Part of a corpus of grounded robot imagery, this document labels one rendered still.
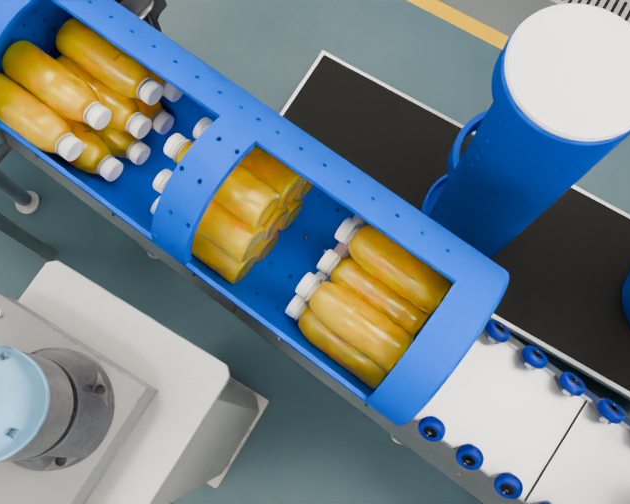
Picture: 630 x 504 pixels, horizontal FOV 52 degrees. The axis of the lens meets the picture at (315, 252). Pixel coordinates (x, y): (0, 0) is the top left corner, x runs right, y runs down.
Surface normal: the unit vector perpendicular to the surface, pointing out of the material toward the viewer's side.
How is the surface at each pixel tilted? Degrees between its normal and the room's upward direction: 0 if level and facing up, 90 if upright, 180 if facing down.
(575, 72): 0
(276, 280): 24
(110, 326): 0
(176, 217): 46
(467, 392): 0
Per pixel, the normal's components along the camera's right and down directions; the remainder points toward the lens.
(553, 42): 0.01, -0.25
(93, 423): 0.92, 0.16
